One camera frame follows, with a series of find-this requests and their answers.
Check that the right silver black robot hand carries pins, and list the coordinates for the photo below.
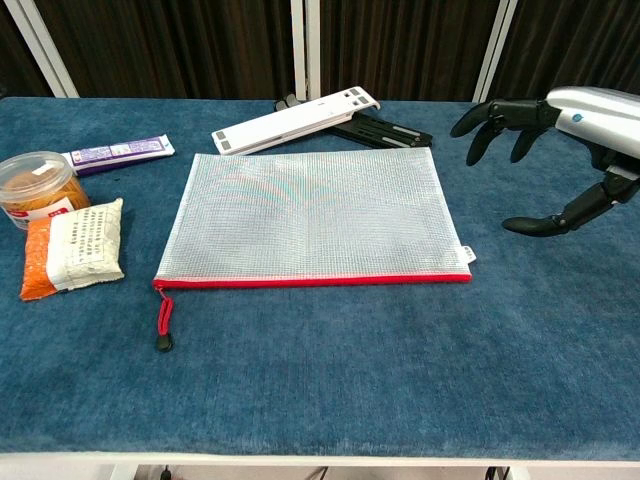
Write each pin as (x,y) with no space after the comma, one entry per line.
(590,112)

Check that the white folding laptop stand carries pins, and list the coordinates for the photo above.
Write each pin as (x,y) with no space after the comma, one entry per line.
(285,125)

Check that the black folding stand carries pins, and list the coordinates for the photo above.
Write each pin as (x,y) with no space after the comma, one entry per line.
(380,131)

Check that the dark pleated curtain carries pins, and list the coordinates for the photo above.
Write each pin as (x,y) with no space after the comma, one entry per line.
(200,45)

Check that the purple white toothpaste tube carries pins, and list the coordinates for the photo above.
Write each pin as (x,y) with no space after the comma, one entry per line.
(120,152)

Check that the clear mesh zipper pouch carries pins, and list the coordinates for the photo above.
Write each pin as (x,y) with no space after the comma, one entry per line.
(310,215)

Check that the orange white snack packet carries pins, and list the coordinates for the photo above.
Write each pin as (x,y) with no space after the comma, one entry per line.
(75,245)

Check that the blue table cloth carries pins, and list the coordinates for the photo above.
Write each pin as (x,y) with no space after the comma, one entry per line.
(320,375)

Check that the clear jar of rubber bands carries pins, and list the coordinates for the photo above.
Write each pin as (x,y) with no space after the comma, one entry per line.
(35,185)

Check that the white frame post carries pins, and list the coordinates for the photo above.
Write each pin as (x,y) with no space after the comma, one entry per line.
(495,50)
(45,55)
(298,50)

